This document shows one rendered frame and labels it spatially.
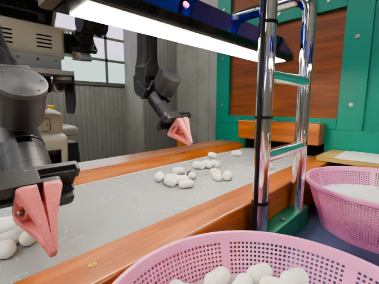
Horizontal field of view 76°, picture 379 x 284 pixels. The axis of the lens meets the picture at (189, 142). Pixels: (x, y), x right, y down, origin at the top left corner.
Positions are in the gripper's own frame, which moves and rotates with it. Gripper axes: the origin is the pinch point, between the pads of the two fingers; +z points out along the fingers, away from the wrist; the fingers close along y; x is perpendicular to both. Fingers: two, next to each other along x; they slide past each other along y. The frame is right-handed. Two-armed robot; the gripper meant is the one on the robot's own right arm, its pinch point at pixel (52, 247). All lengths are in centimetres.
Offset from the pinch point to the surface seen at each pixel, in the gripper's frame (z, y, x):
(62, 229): -4.4, 3.4, 6.5
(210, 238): 8.5, 13.3, -8.1
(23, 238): -4.0, -1.6, 4.3
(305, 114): -0.5, 40.3, -18.3
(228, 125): -32, 81, 18
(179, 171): -11.8, 33.6, 11.0
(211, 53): -206, 257, 62
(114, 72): -280, 174, 154
